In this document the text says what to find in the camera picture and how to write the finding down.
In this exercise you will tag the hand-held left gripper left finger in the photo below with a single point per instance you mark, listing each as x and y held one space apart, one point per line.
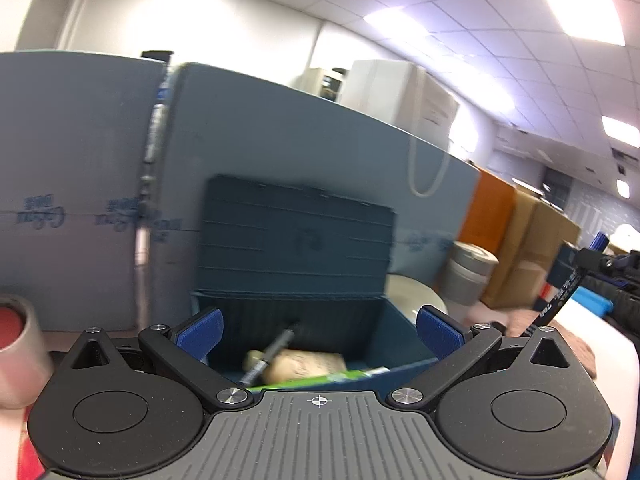
200 334

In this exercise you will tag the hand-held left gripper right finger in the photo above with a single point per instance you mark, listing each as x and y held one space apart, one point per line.
440 334

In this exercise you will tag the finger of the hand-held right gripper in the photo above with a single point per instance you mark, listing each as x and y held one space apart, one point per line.
595 261

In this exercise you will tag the black pen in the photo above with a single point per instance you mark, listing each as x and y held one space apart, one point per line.
272 352

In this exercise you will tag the green packet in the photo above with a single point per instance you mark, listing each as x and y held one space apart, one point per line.
345 376

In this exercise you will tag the beige printed item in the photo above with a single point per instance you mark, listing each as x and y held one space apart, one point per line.
310 362

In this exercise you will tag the dark teal storage box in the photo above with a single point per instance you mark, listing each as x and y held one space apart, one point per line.
290 240

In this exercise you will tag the blue foam board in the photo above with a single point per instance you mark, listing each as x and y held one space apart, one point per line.
592 302

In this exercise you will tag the white plate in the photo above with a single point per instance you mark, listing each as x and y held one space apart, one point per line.
412 295

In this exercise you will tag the grey stacked containers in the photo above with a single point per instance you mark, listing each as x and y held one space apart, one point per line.
467 272

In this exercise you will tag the brown cardboard box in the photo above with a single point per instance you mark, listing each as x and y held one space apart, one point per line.
530 240

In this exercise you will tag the orange cardboard box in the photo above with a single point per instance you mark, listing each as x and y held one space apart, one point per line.
487 210

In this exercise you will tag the ceiling light panel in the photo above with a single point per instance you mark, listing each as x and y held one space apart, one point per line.
585 17
395 22
622 131

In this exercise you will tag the clear tape roll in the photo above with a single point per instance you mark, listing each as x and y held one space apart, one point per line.
20 355

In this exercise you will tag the grey-blue printed cardboard box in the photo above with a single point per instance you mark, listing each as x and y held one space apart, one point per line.
65 185

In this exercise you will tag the blue foam partition boards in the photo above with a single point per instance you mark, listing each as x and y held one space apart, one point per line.
300 135

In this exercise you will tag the white paper bag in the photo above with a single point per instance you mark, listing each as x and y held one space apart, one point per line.
395 90

